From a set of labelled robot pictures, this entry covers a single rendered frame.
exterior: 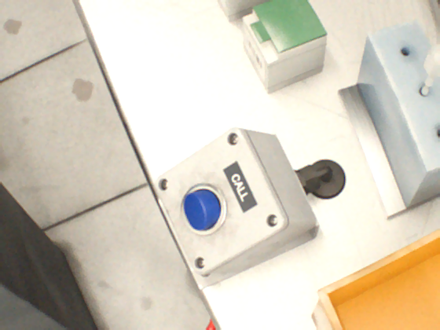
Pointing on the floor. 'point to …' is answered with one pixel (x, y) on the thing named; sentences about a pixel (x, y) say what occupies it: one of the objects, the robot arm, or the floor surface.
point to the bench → (298, 128)
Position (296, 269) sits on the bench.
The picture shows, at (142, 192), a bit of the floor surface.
